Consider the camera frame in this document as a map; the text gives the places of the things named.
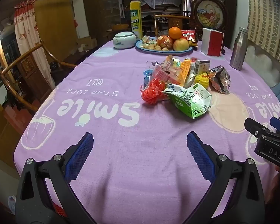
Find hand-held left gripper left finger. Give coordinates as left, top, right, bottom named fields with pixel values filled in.
left=15, top=132, right=98, bottom=224

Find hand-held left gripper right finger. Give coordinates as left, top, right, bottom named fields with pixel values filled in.
left=181, top=131, right=265, bottom=224

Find blue face mask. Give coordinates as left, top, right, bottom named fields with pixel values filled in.
left=143, top=69, right=155, bottom=89

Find purple printed tablecloth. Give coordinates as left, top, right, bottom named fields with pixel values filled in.
left=14, top=40, right=280, bottom=224

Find green drink carton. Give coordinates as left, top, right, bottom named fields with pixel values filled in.
left=163, top=84, right=212, bottom=120

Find silver snack wrapper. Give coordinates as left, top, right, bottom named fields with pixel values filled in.
left=208, top=66, right=231, bottom=95

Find steel water bottle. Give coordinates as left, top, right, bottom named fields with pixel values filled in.
left=229, top=27, right=248, bottom=71

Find red plastic ribbon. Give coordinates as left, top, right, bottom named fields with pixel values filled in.
left=141, top=78, right=166, bottom=104

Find small drink carton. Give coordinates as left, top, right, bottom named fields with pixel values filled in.
left=194, top=60, right=211, bottom=75

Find pale blue plastic bag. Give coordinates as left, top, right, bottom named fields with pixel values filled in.
left=7, top=195, right=17, bottom=215

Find orange packet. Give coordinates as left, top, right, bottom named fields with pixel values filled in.
left=180, top=59, right=193, bottom=84

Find clear wrapper with red print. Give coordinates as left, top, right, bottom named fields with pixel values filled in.
left=153, top=63, right=178, bottom=87

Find white and red box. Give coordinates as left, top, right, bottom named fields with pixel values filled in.
left=201, top=27, right=224, bottom=57

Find carved wooden cabinet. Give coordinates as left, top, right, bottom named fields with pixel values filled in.
left=16, top=56, right=52, bottom=98

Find white printed snack wrapper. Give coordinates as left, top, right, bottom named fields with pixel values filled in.
left=162, top=54, right=182, bottom=69

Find blue oval plate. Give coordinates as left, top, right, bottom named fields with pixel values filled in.
left=135, top=38, right=194, bottom=55

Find beige checked curtain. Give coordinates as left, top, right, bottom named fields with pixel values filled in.
left=247, top=0, right=280, bottom=68

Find apple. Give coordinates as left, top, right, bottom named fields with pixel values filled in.
left=173, top=38, right=189, bottom=52

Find red snack packet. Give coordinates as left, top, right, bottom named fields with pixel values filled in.
left=181, top=29, right=197, bottom=46

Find cardboard boxes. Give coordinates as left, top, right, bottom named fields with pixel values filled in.
left=77, top=36, right=97, bottom=52

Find wooden armchair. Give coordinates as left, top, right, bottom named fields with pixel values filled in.
left=0, top=42, right=78, bottom=115

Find pile of walnuts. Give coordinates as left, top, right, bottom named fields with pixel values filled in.
left=140, top=43, right=169, bottom=51

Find orange wrapped snack bag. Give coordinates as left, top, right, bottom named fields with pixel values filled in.
left=157, top=35, right=174, bottom=50

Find round embroidered table screen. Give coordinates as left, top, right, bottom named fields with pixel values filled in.
left=190, top=0, right=228, bottom=48

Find white ceramic jar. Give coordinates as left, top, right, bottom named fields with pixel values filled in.
left=113, top=31, right=135, bottom=49

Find orange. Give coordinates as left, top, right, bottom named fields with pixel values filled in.
left=168, top=27, right=182, bottom=40

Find pile of wrapped candies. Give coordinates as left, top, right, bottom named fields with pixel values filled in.
left=142, top=35, right=157, bottom=46

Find yellow wooden door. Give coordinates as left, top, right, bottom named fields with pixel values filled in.
left=34, top=0, right=90, bottom=66

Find floral curtain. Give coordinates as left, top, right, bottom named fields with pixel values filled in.
left=14, top=0, right=55, bottom=90

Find yellow bowl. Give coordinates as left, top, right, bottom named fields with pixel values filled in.
left=112, top=23, right=129, bottom=31

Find carved wooden chair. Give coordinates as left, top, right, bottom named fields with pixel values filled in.
left=153, top=14, right=192, bottom=36

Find yellow spray can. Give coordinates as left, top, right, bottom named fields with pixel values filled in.
left=130, top=1, right=143, bottom=41

